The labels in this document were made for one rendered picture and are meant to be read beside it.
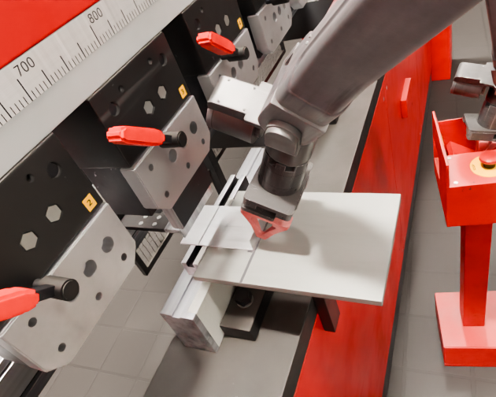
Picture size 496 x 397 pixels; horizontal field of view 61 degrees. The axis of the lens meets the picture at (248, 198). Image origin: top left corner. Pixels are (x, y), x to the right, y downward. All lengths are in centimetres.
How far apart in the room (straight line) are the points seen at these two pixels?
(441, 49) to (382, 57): 251
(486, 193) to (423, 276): 84
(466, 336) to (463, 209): 59
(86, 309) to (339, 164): 62
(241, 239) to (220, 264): 5
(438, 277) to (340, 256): 123
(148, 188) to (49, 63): 16
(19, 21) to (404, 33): 30
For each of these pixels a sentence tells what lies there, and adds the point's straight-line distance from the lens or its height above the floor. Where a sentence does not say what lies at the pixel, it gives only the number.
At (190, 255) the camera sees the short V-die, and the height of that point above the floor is 100.
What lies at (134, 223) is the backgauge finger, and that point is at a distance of 76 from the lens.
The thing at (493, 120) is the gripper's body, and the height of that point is 84.
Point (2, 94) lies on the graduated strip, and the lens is 39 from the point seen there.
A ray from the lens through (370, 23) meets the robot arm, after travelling 28.
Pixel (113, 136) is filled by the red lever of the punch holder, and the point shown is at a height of 127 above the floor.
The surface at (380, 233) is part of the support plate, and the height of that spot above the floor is 100.
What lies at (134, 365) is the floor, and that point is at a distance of 192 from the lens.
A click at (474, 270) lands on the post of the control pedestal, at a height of 40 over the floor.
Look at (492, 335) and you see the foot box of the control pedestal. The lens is 152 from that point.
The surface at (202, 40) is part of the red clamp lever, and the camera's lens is 56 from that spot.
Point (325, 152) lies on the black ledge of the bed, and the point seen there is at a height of 87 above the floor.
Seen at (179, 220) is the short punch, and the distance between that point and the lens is 59.
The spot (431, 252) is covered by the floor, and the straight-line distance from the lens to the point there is 185.
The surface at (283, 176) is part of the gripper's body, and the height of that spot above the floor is 112.
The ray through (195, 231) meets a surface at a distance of 67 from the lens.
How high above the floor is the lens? 143
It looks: 38 degrees down
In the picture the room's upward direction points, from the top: 23 degrees counter-clockwise
